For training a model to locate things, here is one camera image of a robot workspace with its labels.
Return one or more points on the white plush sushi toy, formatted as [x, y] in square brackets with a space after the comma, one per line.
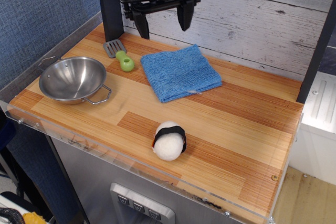
[169, 141]

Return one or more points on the dark left frame post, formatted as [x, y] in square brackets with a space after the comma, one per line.
[112, 19]

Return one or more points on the green handled toy spatula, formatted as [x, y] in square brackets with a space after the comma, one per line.
[116, 49]

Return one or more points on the steel bowl with handles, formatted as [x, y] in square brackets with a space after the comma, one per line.
[74, 80]

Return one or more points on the silver button control panel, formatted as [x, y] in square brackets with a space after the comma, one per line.
[129, 204]

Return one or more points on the dark right frame post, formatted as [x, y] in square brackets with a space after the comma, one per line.
[317, 57]

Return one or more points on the blue towel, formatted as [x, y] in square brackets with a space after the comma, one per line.
[177, 74]

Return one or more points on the clear acrylic table guard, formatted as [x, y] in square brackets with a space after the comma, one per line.
[231, 163]

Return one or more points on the dark frame post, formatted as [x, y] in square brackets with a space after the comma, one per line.
[112, 19]
[317, 57]

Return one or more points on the yellow black object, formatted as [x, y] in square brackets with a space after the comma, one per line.
[11, 215]

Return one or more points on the white ribbed cabinet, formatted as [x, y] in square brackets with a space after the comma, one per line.
[313, 151]

